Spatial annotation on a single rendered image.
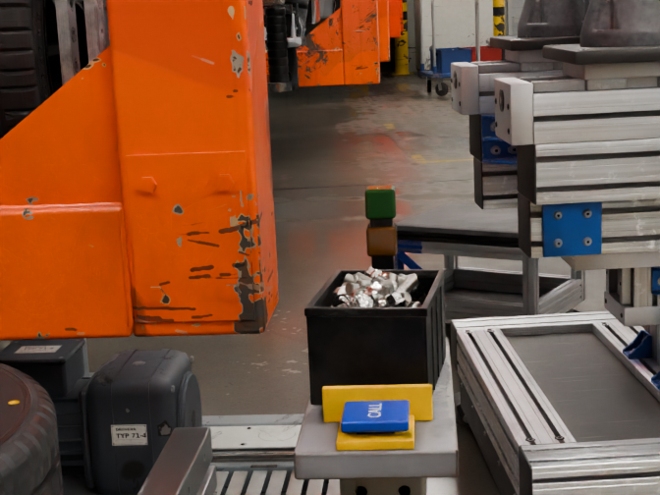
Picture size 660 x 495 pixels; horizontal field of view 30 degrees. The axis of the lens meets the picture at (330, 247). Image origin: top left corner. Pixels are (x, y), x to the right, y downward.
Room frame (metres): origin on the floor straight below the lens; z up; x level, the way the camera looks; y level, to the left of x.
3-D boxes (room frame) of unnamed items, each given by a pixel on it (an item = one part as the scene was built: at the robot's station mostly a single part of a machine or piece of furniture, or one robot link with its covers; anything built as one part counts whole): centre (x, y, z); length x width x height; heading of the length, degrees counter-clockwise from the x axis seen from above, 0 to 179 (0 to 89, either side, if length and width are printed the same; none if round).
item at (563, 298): (3.11, -0.40, 0.17); 0.43 x 0.36 x 0.34; 58
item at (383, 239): (1.61, -0.07, 0.59); 0.04 x 0.04 x 0.04; 85
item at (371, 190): (1.61, -0.07, 0.64); 0.04 x 0.04 x 0.04; 85
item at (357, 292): (1.43, -0.06, 0.51); 0.20 x 0.14 x 0.13; 169
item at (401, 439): (1.24, -0.04, 0.46); 0.08 x 0.08 x 0.01; 85
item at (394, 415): (1.24, -0.04, 0.47); 0.07 x 0.07 x 0.02; 85
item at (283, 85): (2.22, 0.08, 0.83); 0.04 x 0.04 x 0.16
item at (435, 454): (1.41, -0.05, 0.44); 0.43 x 0.17 x 0.03; 175
